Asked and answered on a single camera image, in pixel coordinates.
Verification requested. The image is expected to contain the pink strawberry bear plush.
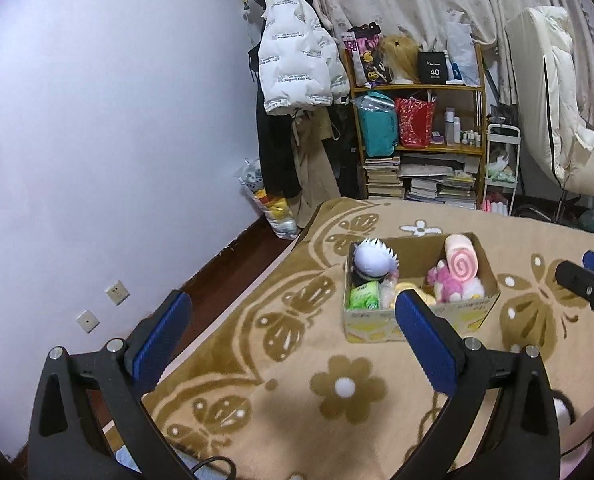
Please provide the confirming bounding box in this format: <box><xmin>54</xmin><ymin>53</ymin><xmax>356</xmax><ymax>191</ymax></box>
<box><xmin>426</xmin><ymin>260</ymin><xmax>464</xmax><ymax>304</ymax></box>

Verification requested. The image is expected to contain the pink swirl roll plush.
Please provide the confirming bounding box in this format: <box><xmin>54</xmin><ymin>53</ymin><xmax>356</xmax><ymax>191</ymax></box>
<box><xmin>445</xmin><ymin>234</ymin><xmax>478</xmax><ymax>283</ymax></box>

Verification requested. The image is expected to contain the navy-clothed white-haired doll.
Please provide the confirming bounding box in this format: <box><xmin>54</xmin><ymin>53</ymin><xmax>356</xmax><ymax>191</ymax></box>
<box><xmin>351</xmin><ymin>238</ymin><xmax>399</xmax><ymax>286</ymax></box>

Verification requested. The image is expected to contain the yellow plush toy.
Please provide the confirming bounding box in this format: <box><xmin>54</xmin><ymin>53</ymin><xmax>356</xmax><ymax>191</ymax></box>
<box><xmin>395</xmin><ymin>282</ymin><xmax>437</xmax><ymax>307</ymax></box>

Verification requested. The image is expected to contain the white fluffy plush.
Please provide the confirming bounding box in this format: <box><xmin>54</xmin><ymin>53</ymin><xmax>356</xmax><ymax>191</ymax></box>
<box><xmin>462</xmin><ymin>276</ymin><xmax>486</xmax><ymax>300</ymax></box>

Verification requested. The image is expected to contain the green tissue pack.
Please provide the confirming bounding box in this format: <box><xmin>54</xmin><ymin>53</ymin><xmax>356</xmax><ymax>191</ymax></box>
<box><xmin>347</xmin><ymin>281</ymin><xmax>379</xmax><ymax>311</ymax></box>

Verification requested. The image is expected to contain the cardboard box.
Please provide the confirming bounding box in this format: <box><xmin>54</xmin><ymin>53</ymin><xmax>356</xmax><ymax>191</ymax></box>
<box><xmin>341</xmin><ymin>233</ymin><xmax>500</xmax><ymax>344</ymax></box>

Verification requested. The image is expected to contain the beige patterned rug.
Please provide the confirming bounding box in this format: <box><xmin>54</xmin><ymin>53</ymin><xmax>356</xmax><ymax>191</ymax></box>
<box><xmin>145</xmin><ymin>198</ymin><xmax>594</xmax><ymax>479</ymax></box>

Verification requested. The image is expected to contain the white small cart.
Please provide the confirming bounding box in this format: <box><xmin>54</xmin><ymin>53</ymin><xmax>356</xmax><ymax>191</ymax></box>
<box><xmin>481</xmin><ymin>120</ymin><xmax>521</xmax><ymax>217</ymax></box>

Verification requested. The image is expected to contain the stack of books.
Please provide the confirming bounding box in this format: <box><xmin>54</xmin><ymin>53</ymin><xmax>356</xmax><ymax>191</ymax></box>
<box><xmin>363</xmin><ymin>152</ymin><xmax>480</xmax><ymax>209</ymax></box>

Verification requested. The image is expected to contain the clear bag of toys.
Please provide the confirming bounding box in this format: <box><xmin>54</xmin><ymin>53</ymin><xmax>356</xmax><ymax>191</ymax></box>
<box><xmin>239</xmin><ymin>159</ymin><xmax>299</xmax><ymax>240</ymax></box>

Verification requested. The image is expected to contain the wooden bookshelf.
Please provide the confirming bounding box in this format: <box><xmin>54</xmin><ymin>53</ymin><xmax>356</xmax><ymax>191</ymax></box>
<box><xmin>345</xmin><ymin>34</ymin><xmax>486</xmax><ymax>198</ymax></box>

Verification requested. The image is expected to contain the cream quilted chair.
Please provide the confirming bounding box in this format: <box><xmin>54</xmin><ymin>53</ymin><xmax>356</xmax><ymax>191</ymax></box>
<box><xmin>505</xmin><ymin>6</ymin><xmax>594</xmax><ymax>197</ymax></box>

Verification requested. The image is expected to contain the red patterned bag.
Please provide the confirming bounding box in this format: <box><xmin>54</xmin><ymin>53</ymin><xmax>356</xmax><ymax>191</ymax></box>
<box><xmin>395</xmin><ymin>98</ymin><xmax>435</xmax><ymax>148</ymax></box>

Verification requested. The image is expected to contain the teal bag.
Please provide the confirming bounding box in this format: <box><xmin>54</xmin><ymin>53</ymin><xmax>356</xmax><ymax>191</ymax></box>
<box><xmin>353</xmin><ymin>91</ymin><xmax>398</xmax><ymax>157</ymax></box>

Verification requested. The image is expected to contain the beige hanging coat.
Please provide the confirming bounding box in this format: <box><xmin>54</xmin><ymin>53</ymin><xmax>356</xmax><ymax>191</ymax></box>
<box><xmin>287</xmin><ymin>108</ymin><xmax>340</xmax><ymax>229</ymax></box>

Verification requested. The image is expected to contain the black box with 40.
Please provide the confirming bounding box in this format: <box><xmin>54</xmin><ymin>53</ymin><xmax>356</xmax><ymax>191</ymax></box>
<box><xmin>417</xmin><ymin>51</ymin><xmax>448</xmax><ymax>84</ymax></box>

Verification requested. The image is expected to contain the blonde wig head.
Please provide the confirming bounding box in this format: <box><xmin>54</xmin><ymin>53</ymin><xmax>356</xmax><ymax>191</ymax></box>
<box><xmin>379</xmin><ymin>35</ymin><xmax>419</xmax><ymax>84</ymax></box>

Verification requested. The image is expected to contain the white puffer jacket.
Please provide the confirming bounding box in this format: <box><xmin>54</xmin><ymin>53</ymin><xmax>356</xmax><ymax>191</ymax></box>
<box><xmin>258</xmin><ymin>0</ymin><xmax>350</xmax><ymax>116</ymax></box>

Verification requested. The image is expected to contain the wall socket upper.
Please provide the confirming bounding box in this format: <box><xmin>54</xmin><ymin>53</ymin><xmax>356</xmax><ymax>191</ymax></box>
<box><xmin>105</xmin><ymin>280</ymin><xmax>130</xmax><ymax>306</ymax></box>

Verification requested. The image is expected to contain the wall socket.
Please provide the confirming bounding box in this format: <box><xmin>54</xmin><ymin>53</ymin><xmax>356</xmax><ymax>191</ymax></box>
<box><xmin>105</xmin><ymin>280</ymin><xmax>130</xmax><ymax>306</ymax></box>
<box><xmin>76</xmin><ymin>310</ymin><xmax>100</xmax><ymax>334</ymax></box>

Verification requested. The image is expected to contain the wall socket lower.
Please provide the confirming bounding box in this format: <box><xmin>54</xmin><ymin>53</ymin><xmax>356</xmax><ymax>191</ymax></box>
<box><xmin>76</xmin><ymin>310</ymin><xmax>100</xmax><ymax>334</ymax></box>

